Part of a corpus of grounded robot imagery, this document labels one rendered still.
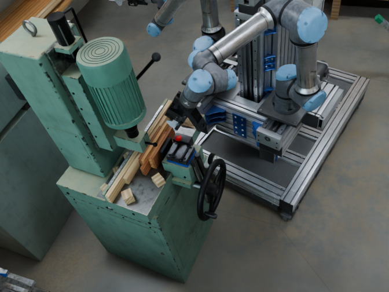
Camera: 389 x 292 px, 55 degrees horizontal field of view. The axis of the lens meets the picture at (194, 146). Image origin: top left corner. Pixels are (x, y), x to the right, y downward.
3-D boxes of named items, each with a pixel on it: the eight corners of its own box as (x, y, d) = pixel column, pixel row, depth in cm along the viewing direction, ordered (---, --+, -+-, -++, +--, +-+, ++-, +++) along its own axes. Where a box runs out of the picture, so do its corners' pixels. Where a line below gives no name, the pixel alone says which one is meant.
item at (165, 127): (146, 167, 170) (143, 160, 166) (143, 167, 171) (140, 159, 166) (169, 130, 183) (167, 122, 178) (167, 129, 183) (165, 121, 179)
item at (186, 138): (187, 167, 159) (186, 160, 155) (165, 161, 163) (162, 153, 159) (199, 145, 166) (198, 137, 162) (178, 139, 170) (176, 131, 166)
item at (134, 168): (128, 184, 165) (126, 179, 162) (124, 183, 166) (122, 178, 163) (182, 100, 195) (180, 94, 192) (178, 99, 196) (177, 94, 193)
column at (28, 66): (105, 179, 182) (36, 59, 127) (69, 167, 190) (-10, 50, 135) (128, 145, 194) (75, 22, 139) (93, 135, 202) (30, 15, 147)
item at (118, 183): (112, 203, 160) (108, 197, 157) (108, 201, 161) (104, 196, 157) (173, 107, 192) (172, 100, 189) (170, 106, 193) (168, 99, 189)
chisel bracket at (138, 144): (144, 155, 164) (139, 143, 157) (117, 148, 169) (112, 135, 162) (152, 143, 168) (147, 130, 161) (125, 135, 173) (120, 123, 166)
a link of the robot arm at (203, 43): (191, 68, 208) (188, 47, 198) (200, 53, 215) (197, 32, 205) (212, 70, 204) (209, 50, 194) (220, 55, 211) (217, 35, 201)
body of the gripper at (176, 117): (172, 103, 152) (181, 87, 142) (190, 115, 153) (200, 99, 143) (163, 116, 148) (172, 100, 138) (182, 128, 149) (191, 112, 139)
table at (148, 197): (169, 230, 155) (167, 223, 150) (109, 208, 166) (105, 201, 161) (223, 126, 188) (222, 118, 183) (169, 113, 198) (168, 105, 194)
